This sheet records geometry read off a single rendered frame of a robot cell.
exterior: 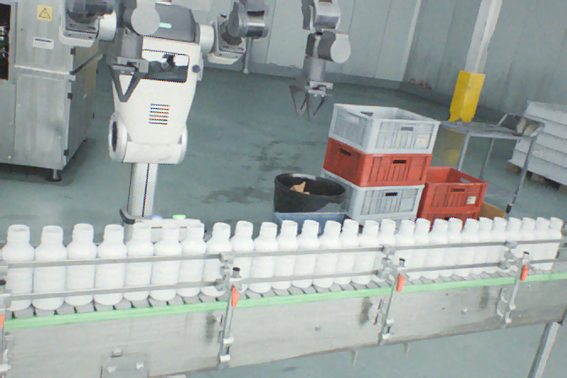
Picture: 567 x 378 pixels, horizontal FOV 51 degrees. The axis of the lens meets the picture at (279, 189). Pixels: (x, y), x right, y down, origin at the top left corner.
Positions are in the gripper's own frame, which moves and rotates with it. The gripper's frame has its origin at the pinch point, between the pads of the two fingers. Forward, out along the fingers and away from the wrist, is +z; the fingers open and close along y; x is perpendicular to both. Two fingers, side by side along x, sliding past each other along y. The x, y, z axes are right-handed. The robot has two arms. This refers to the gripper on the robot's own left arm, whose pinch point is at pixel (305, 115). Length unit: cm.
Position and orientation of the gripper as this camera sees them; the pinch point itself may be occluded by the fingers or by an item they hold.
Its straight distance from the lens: 150.2
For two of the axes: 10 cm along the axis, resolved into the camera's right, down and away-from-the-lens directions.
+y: -4.4, -3.2, 8.4
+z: -1.6, 9.5, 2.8
